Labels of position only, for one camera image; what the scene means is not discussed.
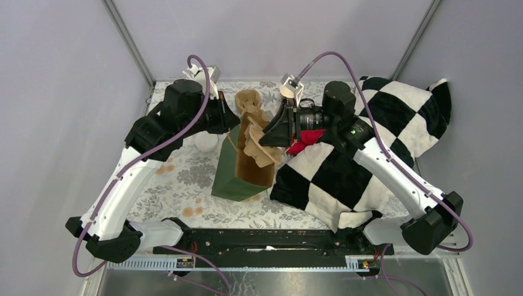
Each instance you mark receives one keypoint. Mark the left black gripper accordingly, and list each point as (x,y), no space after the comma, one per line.
(227,118)

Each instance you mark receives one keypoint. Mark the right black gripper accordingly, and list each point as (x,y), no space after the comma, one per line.
(278,132)

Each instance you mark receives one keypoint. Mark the white plastic cup lid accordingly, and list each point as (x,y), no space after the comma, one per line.
(206,142)

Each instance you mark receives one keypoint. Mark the brown cardboard cup carrier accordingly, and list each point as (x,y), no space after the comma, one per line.
(249,102)

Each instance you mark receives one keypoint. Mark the green brown paper bag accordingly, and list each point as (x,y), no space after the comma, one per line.
(237,176)

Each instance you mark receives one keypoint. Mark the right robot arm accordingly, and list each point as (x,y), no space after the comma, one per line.
(393,225)

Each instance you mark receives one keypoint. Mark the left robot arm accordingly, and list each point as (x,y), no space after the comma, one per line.
(188,107)

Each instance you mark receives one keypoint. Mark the red cloth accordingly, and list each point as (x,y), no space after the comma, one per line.
(307,138)

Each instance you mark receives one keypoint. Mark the black white checkered blanket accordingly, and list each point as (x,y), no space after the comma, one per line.
(396,124)

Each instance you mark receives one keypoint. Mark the floral table mat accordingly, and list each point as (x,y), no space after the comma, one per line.
(182,186)

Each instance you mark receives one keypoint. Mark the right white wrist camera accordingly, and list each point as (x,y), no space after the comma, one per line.
(291,90)

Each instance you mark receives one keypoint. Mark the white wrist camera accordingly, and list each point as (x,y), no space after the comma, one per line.
(291,90)
(197,74)

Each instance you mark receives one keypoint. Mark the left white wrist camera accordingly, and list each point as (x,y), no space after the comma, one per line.
(197,74)

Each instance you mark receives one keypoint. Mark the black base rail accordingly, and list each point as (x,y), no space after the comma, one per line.
(278,248)

